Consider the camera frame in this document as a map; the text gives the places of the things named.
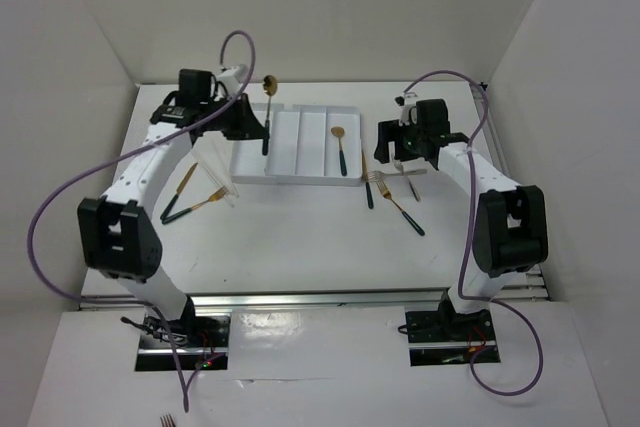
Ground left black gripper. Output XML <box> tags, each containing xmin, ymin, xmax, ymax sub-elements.
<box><xmin>201</xmin><ymin>93</ymin><xmax>268</xmax><ymax>141</ymax></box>

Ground silver fork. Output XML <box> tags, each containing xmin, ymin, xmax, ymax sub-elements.
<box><xmin>362</xmin><ymin>169</ymin><xmax>428</xmax><ymax>182</ymax></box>
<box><xmin>393</xmin><ymin>159</ymin><xmax>421</xmax><ymax>202</ymax></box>

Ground gold spoon green handle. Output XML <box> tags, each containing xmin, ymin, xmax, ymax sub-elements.
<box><xmin>262</xmin><ymin>75</ymin><xmax>278</xmax><ymax>156</ymax></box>
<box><xmin>330</xmin><ymin>126</ymin><xmax>348</xmax><ymax>177</ymax></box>

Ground gold fork green handle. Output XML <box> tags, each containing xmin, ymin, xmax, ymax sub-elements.
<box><xmin>161</xmin><ymin>187</ymin><xmax>228</xmax><ymax>225</ymax></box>
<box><xmin>376</xmin><ymin>181</ymin><xmax>426</xmax><ymax>237</ymax></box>

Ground gold knife green handle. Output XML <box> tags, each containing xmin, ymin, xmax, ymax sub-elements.
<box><xmin>159</xmin><ymin>162</ymin><xmax>199</xmax><ymax>221</ymax></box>
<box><xmin>361</xmin><ymin>148</ymin><xmax>374</xmax><ymax>210</ymax></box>

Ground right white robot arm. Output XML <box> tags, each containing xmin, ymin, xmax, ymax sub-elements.
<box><xmin>374</xmin><ymin>93</ymin><xmax>548</xmax><ymax>341</ymax></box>

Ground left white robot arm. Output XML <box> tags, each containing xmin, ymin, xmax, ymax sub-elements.
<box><xmin>77</xmin><ymin>65</ymin><xmax>268</xmax><ymax>346</ymax></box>

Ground white divided cutlery tray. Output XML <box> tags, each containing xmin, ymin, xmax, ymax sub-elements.
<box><xmin>230</xmin><ymin>103</ymin><xmax>362</xmax><ymax>187</ymax></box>

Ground fork tines at bottom edge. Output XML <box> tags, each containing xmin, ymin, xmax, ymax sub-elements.
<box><xmin>160</xmin><ymin>414</ymin><xmax>176</xmax><ymax>427</ymax></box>

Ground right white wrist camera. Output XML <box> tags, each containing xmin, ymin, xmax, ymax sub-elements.
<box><xmin>394</xmin><ymin>92</ymin><xmax>419</xmax><ymax>126</ymax></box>

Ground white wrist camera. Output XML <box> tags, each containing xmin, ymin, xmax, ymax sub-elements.
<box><xmin>217</xmin><ymin>64</ymin><xmax>249</xmax><ymax>97</ymax></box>
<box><xmin>394</xmin><ymin>92</ymin><xmax>419</xmax><ymax>126</ymax></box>

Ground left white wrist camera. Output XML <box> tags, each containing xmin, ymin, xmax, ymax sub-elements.
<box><xmin>217</xmin><ymin>64</ymin><xmax>249</xmax><ymax>97</ymax></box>

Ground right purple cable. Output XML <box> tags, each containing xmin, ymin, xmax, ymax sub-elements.
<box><xmin>402</xmin><ymin>69</ymin><xmax>546</xmax><ymax>397</ymax></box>

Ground purple cable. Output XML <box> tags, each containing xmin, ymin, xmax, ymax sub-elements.
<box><xmin>27</xmin><ymin>30</ymin><xmax>258</xmax><ymax>413</ymax></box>
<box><xmin>402</xmin><ymin>69</ymin><xmax>546</xmax><ymax>397</ymax></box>

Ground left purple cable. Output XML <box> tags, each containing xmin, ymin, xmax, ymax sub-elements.
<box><xmin>27</xmin><ymin>30</ymin><xmax>258</xmax><ymax>413</ymax></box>

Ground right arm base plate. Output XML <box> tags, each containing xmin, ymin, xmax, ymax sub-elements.
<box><xmin>397</xmin><ymin>310</ymin><xmax>500</xmax><ymax>367</ymax></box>

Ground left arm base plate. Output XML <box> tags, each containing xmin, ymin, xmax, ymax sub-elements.
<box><xmin>121</xmin><ymin>315</ymin><xmax>231</xmax><ymax>372</ymax></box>

